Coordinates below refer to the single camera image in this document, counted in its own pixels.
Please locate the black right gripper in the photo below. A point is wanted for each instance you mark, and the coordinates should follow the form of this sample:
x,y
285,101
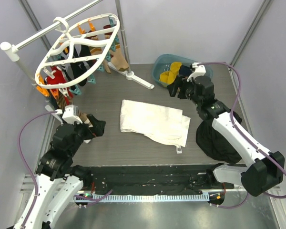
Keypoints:
x,y
181,88

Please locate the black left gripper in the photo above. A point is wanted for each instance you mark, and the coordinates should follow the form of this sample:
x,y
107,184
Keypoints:
x,y
97,128

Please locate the yellow sock striped cuff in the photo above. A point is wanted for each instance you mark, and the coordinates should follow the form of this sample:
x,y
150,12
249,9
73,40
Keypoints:
x,y
175,67

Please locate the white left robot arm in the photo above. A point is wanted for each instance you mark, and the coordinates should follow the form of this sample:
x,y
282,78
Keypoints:
x,y
56,180

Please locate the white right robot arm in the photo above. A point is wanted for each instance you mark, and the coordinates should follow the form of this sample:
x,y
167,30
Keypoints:
x,y
261,172

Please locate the teal plastic basin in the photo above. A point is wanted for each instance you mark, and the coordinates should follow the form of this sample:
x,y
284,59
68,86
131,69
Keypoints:
x,y
163,63

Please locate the white folded towel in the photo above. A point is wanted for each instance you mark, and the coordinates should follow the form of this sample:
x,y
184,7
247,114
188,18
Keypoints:
x,y
162,124

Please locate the black crumpled cloth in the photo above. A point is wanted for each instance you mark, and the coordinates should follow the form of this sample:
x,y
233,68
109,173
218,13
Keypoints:
x,y
214,145

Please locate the black sock white stripes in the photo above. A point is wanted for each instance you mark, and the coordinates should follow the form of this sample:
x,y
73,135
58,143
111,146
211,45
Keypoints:
x,y
78,68

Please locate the beige striped long sock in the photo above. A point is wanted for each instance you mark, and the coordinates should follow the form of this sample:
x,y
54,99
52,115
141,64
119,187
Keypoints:
x,y
117,58

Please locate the maroon tan striped sock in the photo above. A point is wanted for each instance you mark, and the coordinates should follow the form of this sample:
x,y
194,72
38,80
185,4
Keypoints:
x,y
98,50

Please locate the white drying rack stand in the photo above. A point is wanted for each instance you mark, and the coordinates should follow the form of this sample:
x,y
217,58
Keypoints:
x,y
67,40

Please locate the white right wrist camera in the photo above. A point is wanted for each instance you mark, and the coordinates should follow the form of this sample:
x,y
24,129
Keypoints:
x,y
198,69

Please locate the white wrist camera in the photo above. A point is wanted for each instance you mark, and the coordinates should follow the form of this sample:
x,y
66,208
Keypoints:
x,y
69,115
198,69

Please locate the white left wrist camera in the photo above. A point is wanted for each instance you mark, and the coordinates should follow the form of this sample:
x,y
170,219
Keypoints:
x,y
69,115

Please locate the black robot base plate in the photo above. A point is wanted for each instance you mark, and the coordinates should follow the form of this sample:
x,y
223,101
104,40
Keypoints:
x,y
151,180

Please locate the aluminium cable duct rail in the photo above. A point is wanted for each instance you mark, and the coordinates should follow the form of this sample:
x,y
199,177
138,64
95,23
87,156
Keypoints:
x,y
27,187

